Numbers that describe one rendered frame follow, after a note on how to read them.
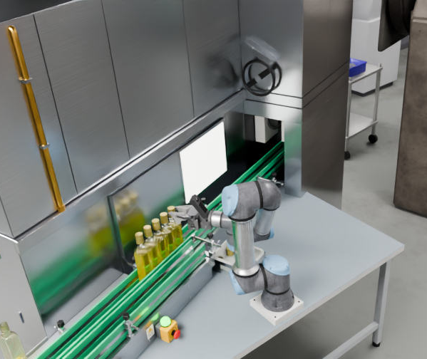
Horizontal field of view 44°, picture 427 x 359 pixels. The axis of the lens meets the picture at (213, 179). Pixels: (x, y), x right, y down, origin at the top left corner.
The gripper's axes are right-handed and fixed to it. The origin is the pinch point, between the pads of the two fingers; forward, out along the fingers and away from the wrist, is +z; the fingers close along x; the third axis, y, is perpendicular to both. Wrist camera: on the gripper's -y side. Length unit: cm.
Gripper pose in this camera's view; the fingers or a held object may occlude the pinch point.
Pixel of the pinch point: (172, 209)
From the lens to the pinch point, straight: 245.1
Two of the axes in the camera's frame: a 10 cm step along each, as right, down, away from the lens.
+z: -9.5, -0.9, 3.0
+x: 3.0, -5.1, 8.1
